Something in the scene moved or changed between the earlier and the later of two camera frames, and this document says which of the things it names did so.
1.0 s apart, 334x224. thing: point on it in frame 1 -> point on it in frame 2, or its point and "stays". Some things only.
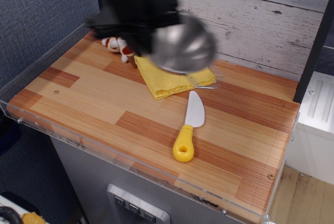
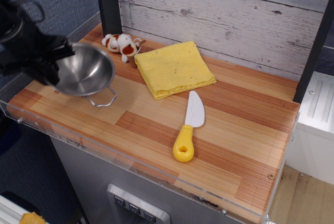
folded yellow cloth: [163, 82] stays
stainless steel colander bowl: [184, 47] -> [87, 71]
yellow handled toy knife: [184, 147] stays
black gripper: [133, 16] -> [38, 53]
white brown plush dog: [119, 45] stays
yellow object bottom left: [32, 217] stays
